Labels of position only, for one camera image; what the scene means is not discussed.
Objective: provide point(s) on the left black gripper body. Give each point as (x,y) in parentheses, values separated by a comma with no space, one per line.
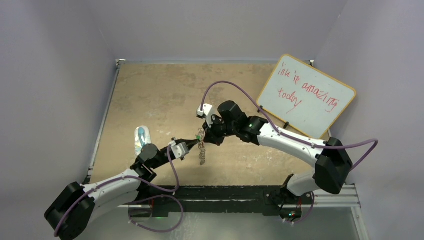
(166,157)

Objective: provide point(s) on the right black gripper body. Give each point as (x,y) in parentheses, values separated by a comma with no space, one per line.
(220,130)

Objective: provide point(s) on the silver disc with keyrings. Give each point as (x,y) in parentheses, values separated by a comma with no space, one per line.
(201,147)

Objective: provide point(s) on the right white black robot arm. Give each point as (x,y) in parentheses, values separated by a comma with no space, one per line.
(330,163)

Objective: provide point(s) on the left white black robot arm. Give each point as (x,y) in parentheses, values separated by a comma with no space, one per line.
(80,204)

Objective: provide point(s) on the whiteboard with red writing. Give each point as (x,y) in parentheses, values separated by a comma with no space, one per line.
(309,100)

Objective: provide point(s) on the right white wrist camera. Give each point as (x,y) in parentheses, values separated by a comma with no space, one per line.
(206,112)

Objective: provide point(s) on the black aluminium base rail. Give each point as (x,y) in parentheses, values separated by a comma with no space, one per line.
(266,200)

